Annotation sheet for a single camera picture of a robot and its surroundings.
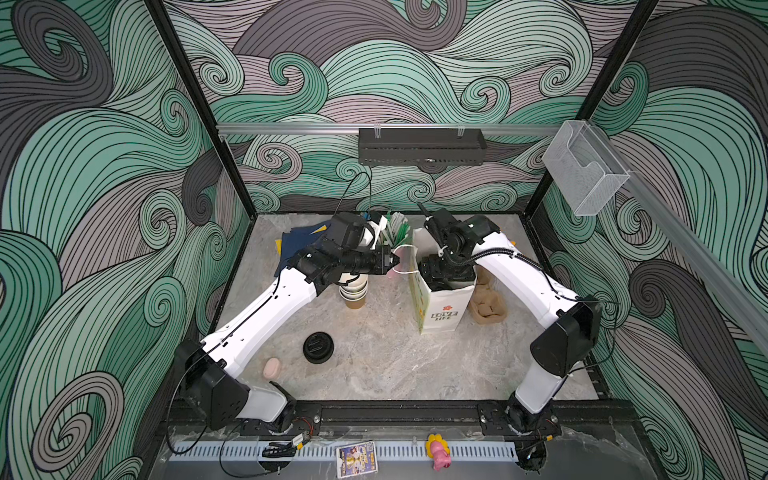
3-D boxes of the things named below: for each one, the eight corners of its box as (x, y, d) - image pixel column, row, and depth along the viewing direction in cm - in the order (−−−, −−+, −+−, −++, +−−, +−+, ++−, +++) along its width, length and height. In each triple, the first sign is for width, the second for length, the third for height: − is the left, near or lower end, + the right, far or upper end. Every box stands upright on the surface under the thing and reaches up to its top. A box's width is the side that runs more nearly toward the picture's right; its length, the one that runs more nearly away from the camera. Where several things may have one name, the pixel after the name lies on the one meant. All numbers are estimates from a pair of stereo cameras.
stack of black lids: (303, 363, 84) (301, 359, 82) (308, 335, 90) (306, 331, 87) (332, 363, 84) (330, 359, 82) (334, 335, 90) (333, 331, 87)
